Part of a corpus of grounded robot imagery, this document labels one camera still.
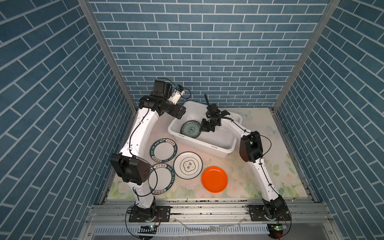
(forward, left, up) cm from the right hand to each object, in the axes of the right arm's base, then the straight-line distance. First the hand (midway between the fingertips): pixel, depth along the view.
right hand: (198, 128), depth 102 cm
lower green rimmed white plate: (-35, +18, -5) cm, 39 cm away
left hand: (-6, +10, +25) cm, 28 cm away
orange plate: (-31, -13, -9) cm, 35 cm away
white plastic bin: (-8, -15, -5) cm, 18 cm away
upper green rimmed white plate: (-17, +21, -5) cm, 27 cm away
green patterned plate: (+1, +5, -2) cm, 6 cm away
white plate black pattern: (-25, +4, -6) cm, 26 cm away
